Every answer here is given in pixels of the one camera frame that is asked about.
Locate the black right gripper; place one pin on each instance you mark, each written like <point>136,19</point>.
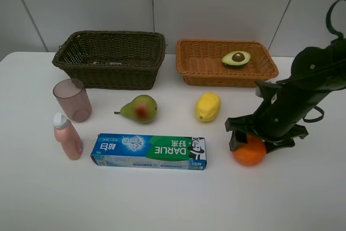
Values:
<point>275,120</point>

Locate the orange mandarin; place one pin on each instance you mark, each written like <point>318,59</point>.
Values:
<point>251,153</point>

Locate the yellow lemon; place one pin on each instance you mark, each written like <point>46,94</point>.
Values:
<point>207,107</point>

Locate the halved avocado with pit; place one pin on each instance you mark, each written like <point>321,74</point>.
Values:
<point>236,59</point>

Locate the green red pear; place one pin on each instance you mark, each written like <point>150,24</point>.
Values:
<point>142,109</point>

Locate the black rectangular bottle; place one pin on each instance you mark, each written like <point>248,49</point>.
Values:
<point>106,63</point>

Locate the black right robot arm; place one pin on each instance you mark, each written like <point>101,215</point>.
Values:
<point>315,73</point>

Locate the blue Darlie toothpaste box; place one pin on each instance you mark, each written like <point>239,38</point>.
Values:
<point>150,151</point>

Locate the orange wicker basket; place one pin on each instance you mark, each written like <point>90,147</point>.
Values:
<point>199,61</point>

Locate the dark brown wicker basket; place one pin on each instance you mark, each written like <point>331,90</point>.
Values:
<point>141,52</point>

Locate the translucent pink plastic cup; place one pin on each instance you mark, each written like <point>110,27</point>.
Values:
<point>72,96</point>

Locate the pink bottle white cap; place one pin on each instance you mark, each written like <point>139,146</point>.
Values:
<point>66,134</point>

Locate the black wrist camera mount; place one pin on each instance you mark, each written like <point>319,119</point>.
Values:
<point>266,90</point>

